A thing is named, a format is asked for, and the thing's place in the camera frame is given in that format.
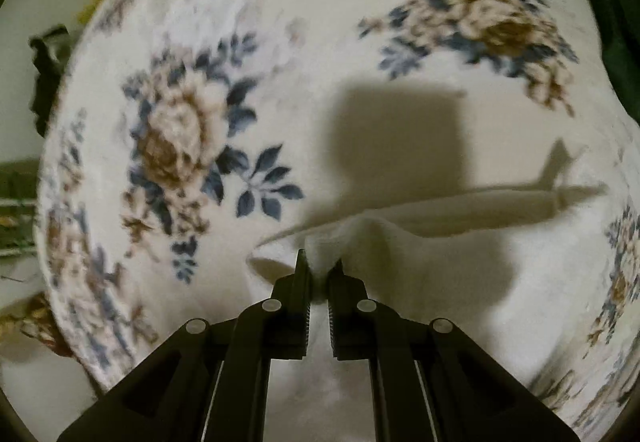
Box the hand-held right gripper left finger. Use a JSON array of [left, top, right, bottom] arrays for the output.
[[56, 249, 313, 442]]

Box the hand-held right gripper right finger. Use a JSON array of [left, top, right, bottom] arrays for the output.
[[326, 258, 583, 442]]

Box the white cloth garment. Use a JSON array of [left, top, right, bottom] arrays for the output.
[[247, 144, 608, 442]]

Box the floral printed blanket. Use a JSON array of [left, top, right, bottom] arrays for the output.
[[34, 0, 640, 438]]

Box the green striped fabric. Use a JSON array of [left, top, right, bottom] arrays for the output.
[[0, 159, 43, 263]]

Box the dark grey object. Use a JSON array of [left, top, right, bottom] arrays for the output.
[[28, 24, 73, 135]]

